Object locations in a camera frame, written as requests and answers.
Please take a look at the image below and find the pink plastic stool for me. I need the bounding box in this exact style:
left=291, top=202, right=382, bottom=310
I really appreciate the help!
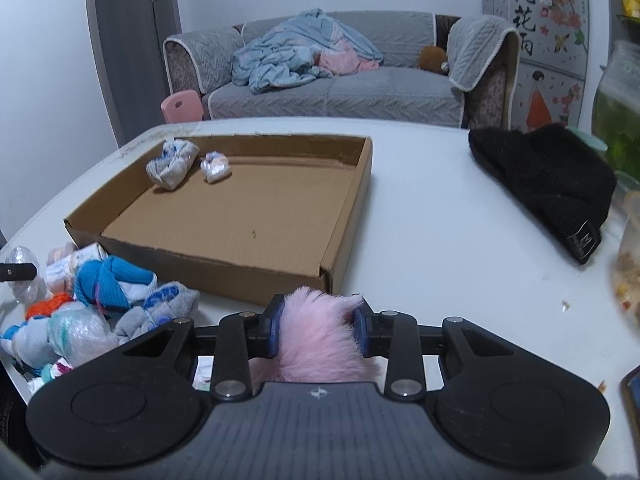
left=160, top=91, right=203, bottom=124

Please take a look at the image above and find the white blue print sock bundle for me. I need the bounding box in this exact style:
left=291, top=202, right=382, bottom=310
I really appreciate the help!
left=146, top=140, right=200, bottom=191

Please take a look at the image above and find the teal plastic lid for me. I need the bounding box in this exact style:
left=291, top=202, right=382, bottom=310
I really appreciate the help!
left=565, top=127, right=609, bottom=156

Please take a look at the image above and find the pink fluffy pompom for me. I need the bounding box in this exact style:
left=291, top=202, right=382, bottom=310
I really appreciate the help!
left=247, top=286, right=387, bottom=386

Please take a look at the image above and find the floral wall poster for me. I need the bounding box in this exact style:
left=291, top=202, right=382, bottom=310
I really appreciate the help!
left=480, top=0, right=608, bottom=133

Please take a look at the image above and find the grey door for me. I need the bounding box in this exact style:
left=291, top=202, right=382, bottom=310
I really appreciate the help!
left=82, top=0, right=183, bottom=147

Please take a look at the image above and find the grey knitted throw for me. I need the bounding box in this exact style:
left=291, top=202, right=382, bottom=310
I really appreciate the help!
left=446, top=14, right=521, bottom=93

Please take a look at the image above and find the bubble wrap bundle green band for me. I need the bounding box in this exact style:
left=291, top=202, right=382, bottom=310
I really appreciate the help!
left=47, top=307, right=120, bottom=367

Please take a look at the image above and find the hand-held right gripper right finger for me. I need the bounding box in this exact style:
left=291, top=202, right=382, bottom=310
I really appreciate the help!
left=350, top=296, right=523, bottom=402

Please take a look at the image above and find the glass fish bowl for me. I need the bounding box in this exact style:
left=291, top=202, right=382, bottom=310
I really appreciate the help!
left=590, top=39, right=640, bottom=183

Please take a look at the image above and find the blue sock bundle pink band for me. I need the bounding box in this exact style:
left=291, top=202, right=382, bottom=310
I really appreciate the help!
left=74, top=256, right=159, bottom=319

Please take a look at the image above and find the clear plastic snack container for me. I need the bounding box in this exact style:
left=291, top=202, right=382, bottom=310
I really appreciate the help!
left=609, top=190, right=640, bottom=322

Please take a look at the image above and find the grey sofa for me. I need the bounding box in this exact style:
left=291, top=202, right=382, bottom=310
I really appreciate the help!
left=162, top=10, right=521, bottom=130

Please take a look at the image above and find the pale pink sock bundle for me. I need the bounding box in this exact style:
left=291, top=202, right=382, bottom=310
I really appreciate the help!
left=46, top=241, right=108, bottom=297

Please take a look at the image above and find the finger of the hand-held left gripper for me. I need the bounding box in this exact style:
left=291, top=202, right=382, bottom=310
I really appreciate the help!
left=0, top=262, right=37, bottom=282

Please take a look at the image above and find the pink cloth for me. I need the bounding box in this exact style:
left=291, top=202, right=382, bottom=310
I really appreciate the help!
left=315, top=40, right=381, bottom=76

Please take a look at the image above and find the black knit hat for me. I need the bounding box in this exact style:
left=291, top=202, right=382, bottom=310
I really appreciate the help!
left=468, top=122, right=617, bottom=266

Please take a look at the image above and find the light blue blanket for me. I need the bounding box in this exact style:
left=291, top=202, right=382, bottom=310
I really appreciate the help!
left=231, top=8, right=385, bottom=95

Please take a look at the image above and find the grey blue print sock bundle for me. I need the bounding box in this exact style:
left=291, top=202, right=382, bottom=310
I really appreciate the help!
left=114, top=282, right=201, bottom=345

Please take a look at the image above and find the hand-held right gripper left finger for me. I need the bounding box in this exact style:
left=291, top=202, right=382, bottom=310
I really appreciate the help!
left=117, top=294, right=287, bottom=404

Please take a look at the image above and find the brown plush toy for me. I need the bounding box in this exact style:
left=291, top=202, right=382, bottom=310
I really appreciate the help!
left=418, top=45, right=450, bottom=77

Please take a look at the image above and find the shallow cardboard box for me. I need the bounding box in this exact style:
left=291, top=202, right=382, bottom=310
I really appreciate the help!
left=63, top=133, right=374, bottom=307

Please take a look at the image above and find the small shiny wrapped bundle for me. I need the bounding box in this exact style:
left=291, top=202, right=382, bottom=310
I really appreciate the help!
left=200, top=151, right=231, bottom=185

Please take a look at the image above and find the white sock roll beige band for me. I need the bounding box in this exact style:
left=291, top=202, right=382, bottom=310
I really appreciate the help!
left=0, top=317, right=52, bottom=367

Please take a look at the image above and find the clear bubble wrap bundle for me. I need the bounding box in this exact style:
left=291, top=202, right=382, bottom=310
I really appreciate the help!
left=6, top=245, right=45, bottom=304

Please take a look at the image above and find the dark smartphone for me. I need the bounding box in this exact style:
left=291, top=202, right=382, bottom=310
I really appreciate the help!
left=620, top=364, right=640, bottom=428

